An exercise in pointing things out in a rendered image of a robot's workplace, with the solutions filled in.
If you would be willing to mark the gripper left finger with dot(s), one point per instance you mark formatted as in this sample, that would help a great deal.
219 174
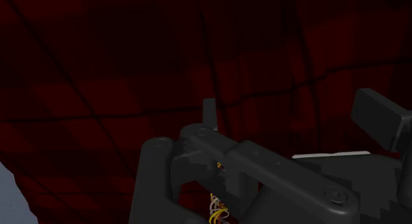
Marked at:
273 170

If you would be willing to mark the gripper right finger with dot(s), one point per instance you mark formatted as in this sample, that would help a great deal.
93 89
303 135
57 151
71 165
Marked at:
379 117

